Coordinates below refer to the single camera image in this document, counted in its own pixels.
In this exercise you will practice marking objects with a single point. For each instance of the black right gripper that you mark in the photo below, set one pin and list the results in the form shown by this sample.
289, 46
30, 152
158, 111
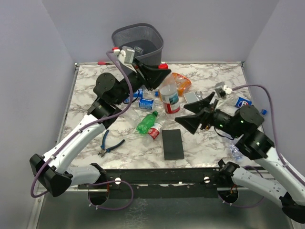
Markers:
191, 122

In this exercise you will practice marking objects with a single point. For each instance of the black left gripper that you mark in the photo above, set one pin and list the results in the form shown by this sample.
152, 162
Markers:
150, 76

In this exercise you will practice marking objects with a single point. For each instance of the Starbucks latte bottle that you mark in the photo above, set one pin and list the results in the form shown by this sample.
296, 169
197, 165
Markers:
138, 50

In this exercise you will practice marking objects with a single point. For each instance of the pepsi bottle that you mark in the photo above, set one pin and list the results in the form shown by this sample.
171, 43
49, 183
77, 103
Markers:
141, 93
239, 102
151, 104

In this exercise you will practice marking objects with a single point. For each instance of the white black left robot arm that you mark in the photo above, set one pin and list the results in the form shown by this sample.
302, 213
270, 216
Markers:
53, 169

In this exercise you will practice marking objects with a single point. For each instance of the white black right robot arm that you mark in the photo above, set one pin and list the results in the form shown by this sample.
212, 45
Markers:
288, 190

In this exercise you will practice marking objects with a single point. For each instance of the grey mesh waste bin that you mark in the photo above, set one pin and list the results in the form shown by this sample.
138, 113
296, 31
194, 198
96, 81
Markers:
143, 35

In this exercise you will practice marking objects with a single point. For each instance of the silver wrench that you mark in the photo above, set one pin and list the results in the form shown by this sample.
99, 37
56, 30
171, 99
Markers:
199, 95

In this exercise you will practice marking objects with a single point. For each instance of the crushed orange plastic bottle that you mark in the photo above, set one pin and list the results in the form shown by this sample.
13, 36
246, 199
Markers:
183, 83

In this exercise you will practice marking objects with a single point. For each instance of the black block near centre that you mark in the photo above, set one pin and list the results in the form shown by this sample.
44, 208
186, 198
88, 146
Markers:
172, 144

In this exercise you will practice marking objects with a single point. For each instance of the black block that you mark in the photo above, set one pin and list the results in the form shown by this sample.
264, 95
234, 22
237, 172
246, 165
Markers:
172, 144
99, 89

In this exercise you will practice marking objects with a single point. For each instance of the red label clear bottle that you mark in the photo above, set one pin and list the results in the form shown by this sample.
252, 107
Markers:
154, 131

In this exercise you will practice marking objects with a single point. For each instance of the green plastic bottle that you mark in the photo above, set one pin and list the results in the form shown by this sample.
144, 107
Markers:
147, 122

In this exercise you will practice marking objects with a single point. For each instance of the black block far left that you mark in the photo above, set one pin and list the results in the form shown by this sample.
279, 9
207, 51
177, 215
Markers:
99, 89

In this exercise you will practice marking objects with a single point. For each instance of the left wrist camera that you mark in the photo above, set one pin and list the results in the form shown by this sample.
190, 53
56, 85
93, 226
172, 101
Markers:
125, 54

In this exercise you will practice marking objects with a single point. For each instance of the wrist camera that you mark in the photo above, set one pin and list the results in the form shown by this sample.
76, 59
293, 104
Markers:
125, 54
222, 90

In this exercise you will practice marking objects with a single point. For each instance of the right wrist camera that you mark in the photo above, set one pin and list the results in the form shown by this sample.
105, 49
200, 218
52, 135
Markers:
222, 90

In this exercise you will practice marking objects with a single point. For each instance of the red handled screwdriver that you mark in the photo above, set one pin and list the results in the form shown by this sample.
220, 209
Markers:
104, 63

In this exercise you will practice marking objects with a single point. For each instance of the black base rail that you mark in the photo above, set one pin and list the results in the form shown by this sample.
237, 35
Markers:
160, 183

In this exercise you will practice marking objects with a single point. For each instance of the blue handled pliers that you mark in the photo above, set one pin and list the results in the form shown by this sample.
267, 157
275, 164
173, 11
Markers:
104, 148

